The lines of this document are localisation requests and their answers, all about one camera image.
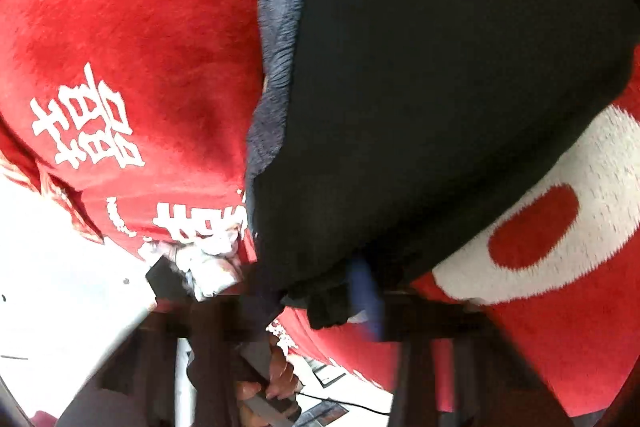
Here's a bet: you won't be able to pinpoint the black cable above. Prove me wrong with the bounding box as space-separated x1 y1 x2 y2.
295 389 392 417

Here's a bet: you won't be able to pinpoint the grey floral cloth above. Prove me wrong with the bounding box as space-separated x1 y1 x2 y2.
245 0 327 188

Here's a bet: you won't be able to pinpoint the black pants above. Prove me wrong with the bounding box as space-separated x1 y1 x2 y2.
245 0 636 329

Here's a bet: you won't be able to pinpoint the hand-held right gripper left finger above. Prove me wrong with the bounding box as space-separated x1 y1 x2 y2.
60 267 281 427

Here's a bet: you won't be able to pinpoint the person's left hand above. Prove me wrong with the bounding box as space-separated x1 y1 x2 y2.
235 343 304 409

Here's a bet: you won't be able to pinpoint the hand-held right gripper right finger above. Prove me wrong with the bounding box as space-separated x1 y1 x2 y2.
350 261 576 427

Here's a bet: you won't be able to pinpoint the red printed blanket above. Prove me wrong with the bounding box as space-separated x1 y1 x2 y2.
0 0 640 414

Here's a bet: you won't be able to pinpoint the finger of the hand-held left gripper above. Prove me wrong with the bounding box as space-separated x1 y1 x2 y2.
146 256 197 304

